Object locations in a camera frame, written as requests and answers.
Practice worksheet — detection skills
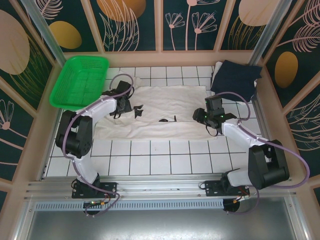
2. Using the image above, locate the folded navy t-shirt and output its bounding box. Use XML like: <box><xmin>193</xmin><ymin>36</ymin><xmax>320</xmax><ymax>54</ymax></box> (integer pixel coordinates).
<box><xmin>210</xmin><ymin>59</ymin><xmax>264</xmax><ymax>103</ymax></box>

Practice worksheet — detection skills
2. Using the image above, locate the green plastic mesh basket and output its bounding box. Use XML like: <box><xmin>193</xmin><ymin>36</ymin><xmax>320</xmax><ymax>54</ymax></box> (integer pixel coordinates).
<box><xmin>48</xmin><ymin>55</ymin><xmax>111</xmax><ymax>111</ymax></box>

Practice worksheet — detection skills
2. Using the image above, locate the grey sheet metal panel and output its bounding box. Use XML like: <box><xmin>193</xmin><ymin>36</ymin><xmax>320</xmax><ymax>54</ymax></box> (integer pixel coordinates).
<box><xmin>14</xmin><ymin>209</ymin><xmax>309</xmax><ymax>240</ymax></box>

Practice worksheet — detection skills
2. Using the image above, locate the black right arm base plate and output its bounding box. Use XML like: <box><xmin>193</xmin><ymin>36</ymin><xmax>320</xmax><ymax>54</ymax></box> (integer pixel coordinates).
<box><xmin>203</xmin><ymin>179</ymin><xmax>251</xmax><ymax>199</ymax></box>

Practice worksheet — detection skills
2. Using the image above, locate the aluminium extrusion rail frame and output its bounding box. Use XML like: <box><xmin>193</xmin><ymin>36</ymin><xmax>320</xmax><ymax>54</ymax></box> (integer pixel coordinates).
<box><xmin>24</xmin><ymin>174</ymin><xmax>297</xmax><ymax>201</ymax></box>

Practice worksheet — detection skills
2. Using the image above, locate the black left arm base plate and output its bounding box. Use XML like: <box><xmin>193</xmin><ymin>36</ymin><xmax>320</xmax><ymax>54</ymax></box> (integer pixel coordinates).
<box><xmin>71</xmin><ymin>181</ymin><xmax>119</xmax><ymax>200</ymax></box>

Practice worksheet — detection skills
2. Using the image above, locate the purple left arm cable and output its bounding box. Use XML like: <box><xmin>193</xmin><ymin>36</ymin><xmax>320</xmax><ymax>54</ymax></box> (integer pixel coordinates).
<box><xmin>61</xmin><ymin>73</ymin><xmax>136</xmax><ymax>218</ymax></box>

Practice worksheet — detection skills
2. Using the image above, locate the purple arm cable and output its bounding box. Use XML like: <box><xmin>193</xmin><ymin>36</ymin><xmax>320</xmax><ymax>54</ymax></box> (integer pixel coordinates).
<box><xmin>61</xmin><ymin>73</ymin><xmax>136</xmax><ymax>218</ymax></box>
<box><xmin>211</xmin><ymin>91</ymin><xmax>311</xmax><ymax>216</ymax></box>

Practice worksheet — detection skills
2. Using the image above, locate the grey slotted cable duct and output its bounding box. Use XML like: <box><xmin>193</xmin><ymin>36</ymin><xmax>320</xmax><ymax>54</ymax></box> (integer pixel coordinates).
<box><xmin>34</xmin><ymin>199</ymin><xmax>225</xmax><ymax>211</ymax></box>

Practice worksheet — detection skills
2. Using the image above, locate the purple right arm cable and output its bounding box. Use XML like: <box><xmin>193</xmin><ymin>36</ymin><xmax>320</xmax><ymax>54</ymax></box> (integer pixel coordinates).
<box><xmin>211</xmin><ymin>91</ymin><xmax>311</xmax><ymax>216</ymax></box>

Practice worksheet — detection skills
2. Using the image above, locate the aluminium corner post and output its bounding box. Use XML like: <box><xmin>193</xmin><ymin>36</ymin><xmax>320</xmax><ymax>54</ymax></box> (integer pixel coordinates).
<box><xmin>248</xmin><ymin>0</ymin><xmax>287</xmax><ymax>67</ymax></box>
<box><xmin>19</xmin><ymin>0</ymin><xmax>69</xmax><ymax>70</ymax></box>

